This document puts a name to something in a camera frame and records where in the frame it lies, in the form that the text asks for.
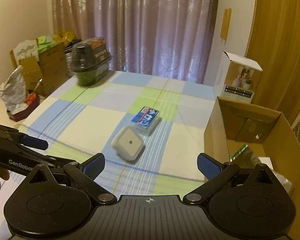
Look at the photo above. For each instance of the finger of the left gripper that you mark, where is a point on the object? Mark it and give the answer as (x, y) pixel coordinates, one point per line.
(27, 140)

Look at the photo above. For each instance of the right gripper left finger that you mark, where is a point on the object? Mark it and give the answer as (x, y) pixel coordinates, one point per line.
(83, 176)

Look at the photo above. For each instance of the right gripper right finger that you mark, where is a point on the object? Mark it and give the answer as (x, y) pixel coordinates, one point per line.
(217, 175)

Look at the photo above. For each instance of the white square plug adapter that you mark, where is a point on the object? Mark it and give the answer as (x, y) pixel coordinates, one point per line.
(127, 143)

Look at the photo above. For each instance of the blue label plastic case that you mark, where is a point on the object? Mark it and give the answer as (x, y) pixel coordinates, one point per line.
(146, 121)

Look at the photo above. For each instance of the silver foil pouch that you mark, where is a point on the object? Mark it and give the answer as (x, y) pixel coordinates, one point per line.
(245, 157)

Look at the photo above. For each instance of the dark wooden tray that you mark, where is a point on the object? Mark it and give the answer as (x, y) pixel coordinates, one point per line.
(25, 109)

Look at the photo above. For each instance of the brown cardboard box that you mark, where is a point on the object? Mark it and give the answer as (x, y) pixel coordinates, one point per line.
(268, 133)

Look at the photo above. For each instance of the crumpled white plastic bag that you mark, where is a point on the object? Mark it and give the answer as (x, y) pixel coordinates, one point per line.
(13, 92)

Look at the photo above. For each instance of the brown cardboard boxes stack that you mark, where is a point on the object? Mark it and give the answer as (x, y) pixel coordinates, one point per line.
(43, 59)

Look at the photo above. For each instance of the checked tablecloth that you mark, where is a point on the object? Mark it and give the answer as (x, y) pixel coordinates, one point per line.
(78, 122)

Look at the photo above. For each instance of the white product box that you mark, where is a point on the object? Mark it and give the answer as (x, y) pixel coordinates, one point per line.
(237, 78)

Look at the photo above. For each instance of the dark green wrapped pot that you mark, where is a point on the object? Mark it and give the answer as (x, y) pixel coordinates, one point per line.
(90, 61)

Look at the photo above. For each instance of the wooden door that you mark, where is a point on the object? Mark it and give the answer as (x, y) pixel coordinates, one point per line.
(275, 45)

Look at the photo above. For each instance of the purple curtain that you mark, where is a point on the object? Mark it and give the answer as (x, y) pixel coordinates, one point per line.
(166, 38)

